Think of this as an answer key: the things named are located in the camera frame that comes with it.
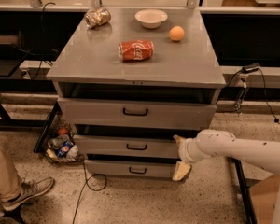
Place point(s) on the red apple in basket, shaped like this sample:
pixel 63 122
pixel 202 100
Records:
pixel 62 130

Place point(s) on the black table leg left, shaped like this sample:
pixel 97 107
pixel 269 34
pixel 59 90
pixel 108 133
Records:
pixel 45 131

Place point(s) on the white bowl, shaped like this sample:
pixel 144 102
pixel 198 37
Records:
pixel 151 18

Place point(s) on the grey top drawer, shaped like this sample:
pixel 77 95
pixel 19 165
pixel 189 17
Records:
pixel 137 114

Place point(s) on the black power adapter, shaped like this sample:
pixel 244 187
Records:
pixel 251 68

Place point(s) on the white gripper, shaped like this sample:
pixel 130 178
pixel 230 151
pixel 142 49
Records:
pixel 185 150

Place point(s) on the grey sneaker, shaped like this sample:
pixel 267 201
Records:
pixel 29 190

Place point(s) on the black metal frame right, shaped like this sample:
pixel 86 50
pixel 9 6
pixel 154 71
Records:
pixel 248 206

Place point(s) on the orange fruit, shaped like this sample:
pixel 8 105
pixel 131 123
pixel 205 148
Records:
pixel 177 33

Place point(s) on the crumpled silver snack bag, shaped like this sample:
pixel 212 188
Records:
pixel 96 18

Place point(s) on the red cola can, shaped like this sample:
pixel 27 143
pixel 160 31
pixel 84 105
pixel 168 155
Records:
pixel 136 50

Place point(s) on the blue pepsi can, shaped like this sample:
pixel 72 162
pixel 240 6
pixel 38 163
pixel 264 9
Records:
pixel 63 149

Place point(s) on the cardboard box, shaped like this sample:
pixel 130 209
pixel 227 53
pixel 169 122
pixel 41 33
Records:
pixel 263 197

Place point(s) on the grey drawer cabinet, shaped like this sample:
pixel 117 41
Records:
pixel 185 72

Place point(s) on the beige trouser leg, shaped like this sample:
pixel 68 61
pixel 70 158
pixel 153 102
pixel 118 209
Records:
pixel 10 181

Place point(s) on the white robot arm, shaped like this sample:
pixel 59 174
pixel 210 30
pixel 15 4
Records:
pixel 211 143

